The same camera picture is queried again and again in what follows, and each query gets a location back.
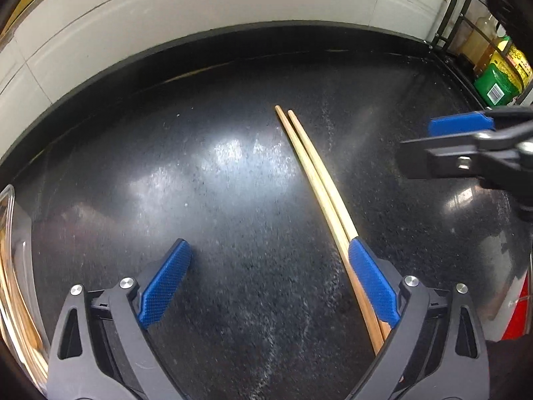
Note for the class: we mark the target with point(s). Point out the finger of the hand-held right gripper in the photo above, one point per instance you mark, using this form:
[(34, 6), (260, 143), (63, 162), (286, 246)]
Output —
[(449, 156), (458, 125)]

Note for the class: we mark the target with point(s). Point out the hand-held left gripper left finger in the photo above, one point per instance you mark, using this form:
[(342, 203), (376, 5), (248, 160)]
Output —
[(164, 283)]

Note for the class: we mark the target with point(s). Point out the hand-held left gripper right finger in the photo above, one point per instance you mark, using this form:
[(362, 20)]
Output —
[(372, 283)]

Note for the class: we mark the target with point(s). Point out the wooden chopstick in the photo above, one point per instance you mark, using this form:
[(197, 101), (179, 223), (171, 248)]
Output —
[(349, 227), (338, 227)]

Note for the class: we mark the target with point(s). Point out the clear plastic container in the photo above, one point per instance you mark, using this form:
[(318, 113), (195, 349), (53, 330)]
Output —
[(23, 250)]

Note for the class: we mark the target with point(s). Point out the bundle of wooden chopsticks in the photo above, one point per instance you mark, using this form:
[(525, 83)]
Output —
[(21, 321)]

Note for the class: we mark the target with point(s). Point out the green labelled bottle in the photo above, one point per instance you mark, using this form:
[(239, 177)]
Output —
[(497, 79)]

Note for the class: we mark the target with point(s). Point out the amber glass bottle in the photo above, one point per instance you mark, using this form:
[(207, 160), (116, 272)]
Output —
[(479, 46)]

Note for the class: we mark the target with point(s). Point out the yellow capped bottle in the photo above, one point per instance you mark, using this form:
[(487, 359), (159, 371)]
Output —
[(518, 60)]

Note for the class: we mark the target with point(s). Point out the black metal rack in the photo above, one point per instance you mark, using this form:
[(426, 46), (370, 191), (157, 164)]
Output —
[(447, 12)]

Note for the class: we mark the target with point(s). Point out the red plastic object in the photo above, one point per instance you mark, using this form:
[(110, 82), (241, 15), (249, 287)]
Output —
[(520, 321)]

